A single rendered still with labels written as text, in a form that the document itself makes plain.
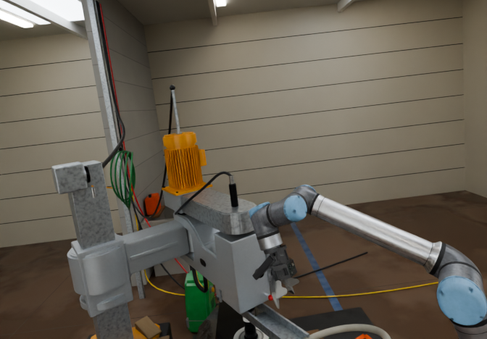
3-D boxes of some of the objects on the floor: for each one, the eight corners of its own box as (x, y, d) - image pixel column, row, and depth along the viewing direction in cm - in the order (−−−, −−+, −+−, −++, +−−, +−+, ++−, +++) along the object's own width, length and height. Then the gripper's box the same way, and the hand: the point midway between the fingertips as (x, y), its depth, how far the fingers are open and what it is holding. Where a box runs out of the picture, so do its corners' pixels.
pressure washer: (193, 313, 384) (182, 242, 371) (222, 313, 378) (213, 240, 365) (183, 334, 350) (171, 256, 337) (215, 334, 343) (204, 255, 330)
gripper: (272, 250, 116) (292, 308, 113) (293, 239, 134) (310, 288, 130) (252, 256, 120) (270, 312, 117) (275, 244, 137) (290, 293, 134)
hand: (285, 301), depth 125 cm, fingers open, 14 cm apart
